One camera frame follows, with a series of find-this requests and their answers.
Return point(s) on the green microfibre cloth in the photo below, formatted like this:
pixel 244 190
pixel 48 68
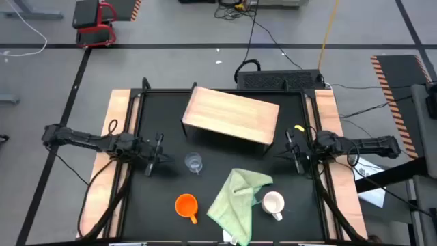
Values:
pixel 235 201

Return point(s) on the orange plastic mug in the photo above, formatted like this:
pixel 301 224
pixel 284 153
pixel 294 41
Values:
pixel 186 205

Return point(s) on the clear plastic container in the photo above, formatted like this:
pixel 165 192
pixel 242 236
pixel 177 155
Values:
pixel 193 160

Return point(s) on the white paper sheet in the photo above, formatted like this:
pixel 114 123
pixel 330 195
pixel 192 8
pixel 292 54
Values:
pixel 372 196

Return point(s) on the grey patterned ceramic mug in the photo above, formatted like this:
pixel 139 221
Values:
pixel 273 202

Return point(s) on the yellow tag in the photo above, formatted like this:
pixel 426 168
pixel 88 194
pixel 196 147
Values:
pixel 299 128

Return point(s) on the red and black cart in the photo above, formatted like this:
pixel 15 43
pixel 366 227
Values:
pixel 88 13

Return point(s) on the grey desk foot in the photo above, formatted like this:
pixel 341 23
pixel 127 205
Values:
pixel 34 15

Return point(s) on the black aluminium table frame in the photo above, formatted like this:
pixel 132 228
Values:
pixel 164 91

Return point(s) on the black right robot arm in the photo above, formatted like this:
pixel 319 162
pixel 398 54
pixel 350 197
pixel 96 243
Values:
pixel 368 143

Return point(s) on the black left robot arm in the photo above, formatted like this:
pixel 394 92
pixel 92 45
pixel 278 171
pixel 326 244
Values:
pixel 78 138

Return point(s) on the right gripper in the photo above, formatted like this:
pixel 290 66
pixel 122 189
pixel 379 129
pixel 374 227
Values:
pixel 302 152

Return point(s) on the black hazard-striped floor plate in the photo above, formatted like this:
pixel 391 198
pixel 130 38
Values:
pixel 124 8
pixel 399 85

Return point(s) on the wooden shelf with black frame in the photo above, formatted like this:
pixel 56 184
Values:
pixel 232 114

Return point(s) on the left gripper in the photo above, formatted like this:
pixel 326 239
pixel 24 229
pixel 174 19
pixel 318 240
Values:
pixel 150 152

